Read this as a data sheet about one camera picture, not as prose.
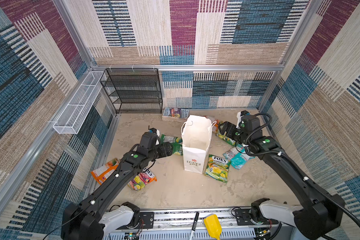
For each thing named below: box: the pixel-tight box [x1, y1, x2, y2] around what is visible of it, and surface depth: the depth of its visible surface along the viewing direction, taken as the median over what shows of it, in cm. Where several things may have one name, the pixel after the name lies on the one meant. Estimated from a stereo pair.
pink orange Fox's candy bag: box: [127, 167, 158, 191], surface depth 84 cm
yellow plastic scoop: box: [204, 214, 222, 240], surface depth 73 cm
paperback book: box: [162, 107, 190, 122], surface depth 117 cm
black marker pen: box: [189, 211, 200, 240], surface depth 73 cm
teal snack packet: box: [223, 143, 256, 170], surface depth 92 cm
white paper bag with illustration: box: [181, 115, 217, 175], surface depth 81 cm
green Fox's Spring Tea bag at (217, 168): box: [204, 154, 231, 184], surface depth 89 cm
